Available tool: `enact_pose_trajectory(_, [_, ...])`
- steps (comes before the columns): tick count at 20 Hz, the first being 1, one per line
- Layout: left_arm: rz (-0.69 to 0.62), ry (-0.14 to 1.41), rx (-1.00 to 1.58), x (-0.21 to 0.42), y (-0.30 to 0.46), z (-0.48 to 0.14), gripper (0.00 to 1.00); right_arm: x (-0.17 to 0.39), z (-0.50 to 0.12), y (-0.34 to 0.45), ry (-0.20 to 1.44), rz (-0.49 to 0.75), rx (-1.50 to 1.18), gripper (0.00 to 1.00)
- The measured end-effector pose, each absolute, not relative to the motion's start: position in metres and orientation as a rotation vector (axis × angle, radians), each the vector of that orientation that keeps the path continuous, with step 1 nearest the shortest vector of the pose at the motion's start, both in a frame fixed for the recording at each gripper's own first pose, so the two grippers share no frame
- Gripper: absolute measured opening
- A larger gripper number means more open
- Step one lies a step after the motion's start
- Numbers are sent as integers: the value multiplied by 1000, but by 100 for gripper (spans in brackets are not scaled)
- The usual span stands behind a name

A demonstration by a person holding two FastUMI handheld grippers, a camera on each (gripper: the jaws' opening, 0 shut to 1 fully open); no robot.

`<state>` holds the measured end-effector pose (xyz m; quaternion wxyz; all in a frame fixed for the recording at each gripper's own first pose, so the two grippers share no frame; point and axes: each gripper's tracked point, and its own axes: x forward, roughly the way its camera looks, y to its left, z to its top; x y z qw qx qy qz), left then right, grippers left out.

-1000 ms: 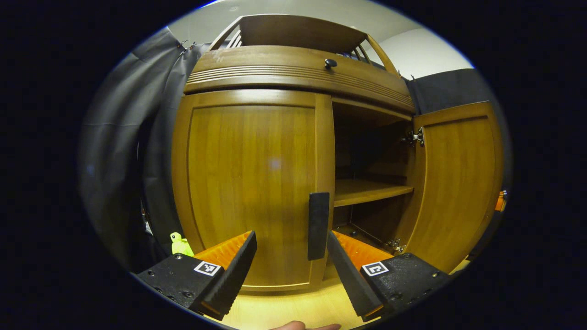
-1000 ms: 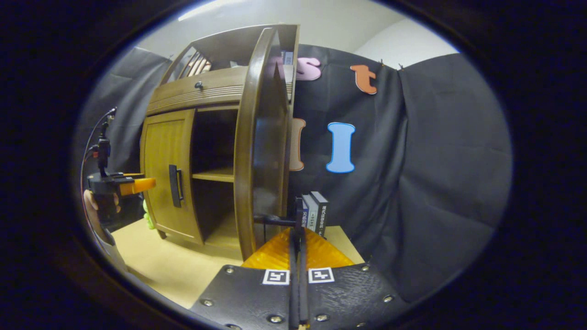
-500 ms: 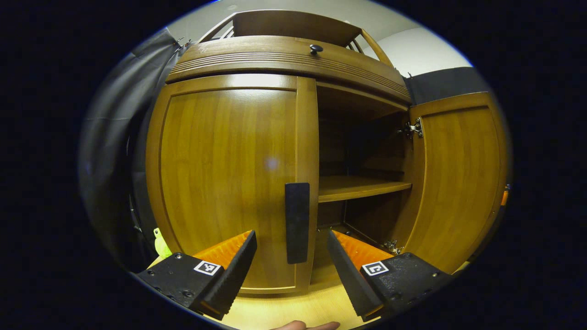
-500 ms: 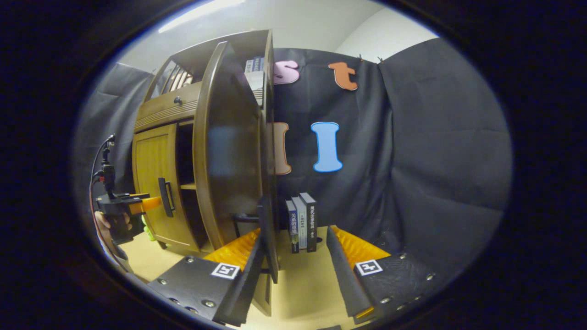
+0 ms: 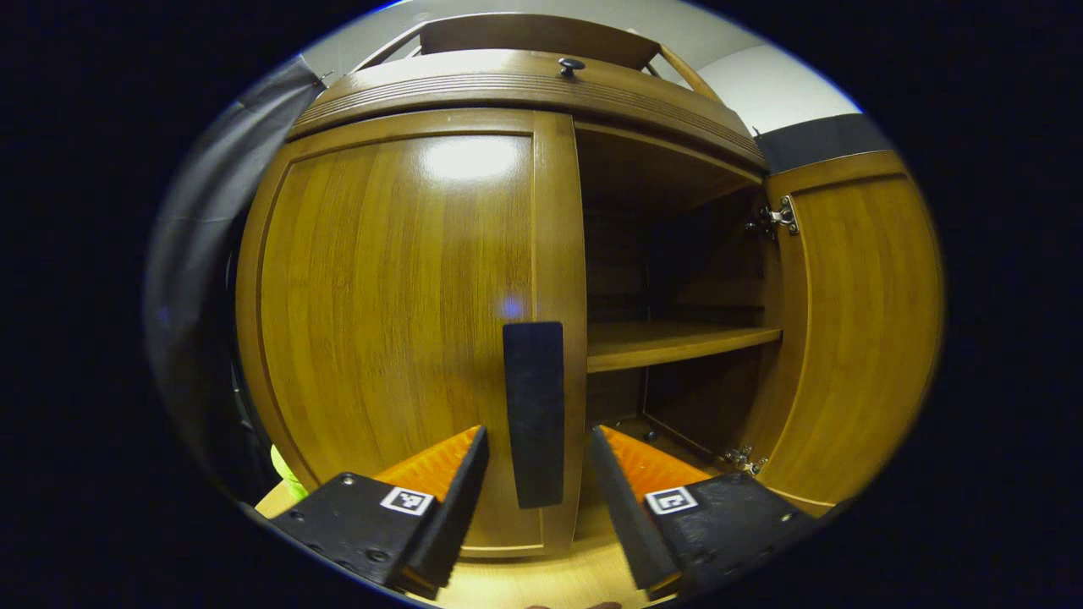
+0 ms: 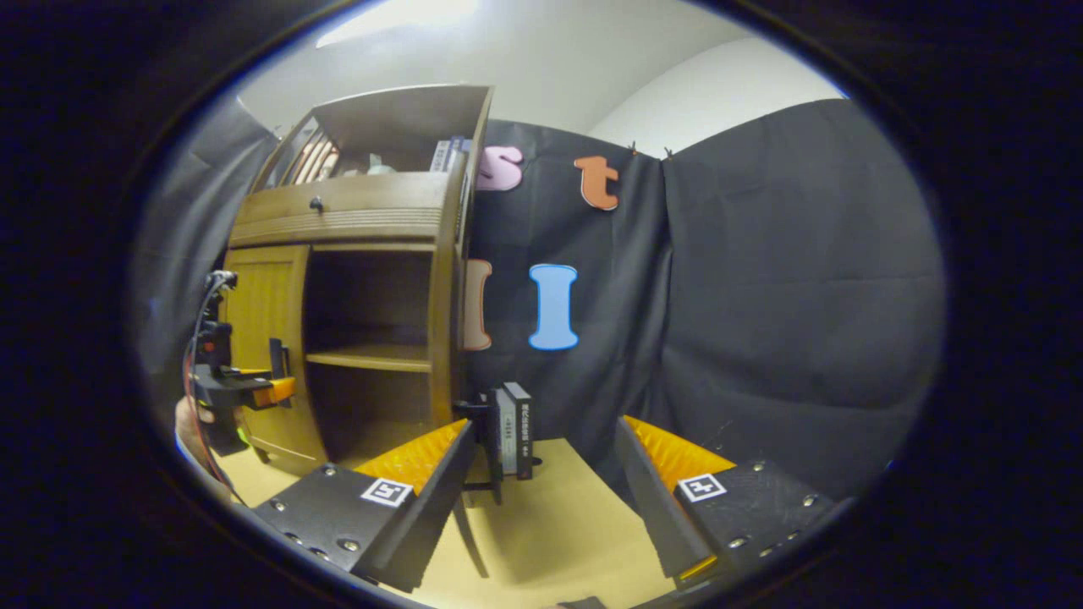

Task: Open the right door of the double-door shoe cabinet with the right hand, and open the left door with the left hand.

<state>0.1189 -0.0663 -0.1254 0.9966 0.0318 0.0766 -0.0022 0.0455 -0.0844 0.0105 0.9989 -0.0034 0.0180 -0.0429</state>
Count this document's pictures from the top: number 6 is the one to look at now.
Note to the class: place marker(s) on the wooden inner shelf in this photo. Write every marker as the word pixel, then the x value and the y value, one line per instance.
pixel 372 358

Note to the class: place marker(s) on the white ceramic vessel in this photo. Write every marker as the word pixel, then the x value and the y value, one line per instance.
pixel 376 169

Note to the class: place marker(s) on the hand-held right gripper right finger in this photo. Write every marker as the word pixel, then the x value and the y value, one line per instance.
pixel 656 499

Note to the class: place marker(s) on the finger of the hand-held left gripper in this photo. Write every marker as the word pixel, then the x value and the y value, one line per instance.
pixel 250 372
pixel 266 392

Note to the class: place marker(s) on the grey spine book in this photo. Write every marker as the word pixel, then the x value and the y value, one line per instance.
pixel 506 436

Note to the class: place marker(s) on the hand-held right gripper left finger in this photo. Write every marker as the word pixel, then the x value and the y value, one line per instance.
pixel 440 495

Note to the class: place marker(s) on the wooden double-door shoe cabinet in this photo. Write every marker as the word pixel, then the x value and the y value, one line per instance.
pixel 338 230

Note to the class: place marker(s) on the wooden cabinet drawer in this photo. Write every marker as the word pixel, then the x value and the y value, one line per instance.
pixel 381 199

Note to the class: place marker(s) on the white spine book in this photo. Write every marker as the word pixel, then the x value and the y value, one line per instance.
pixel 438 159

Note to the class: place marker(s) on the wooden shoe cabinet door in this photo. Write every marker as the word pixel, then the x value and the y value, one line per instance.
pixel 447 338
pixel 262 296

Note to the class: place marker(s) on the dark blue spine book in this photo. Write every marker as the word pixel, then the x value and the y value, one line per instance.
pixel 453 155

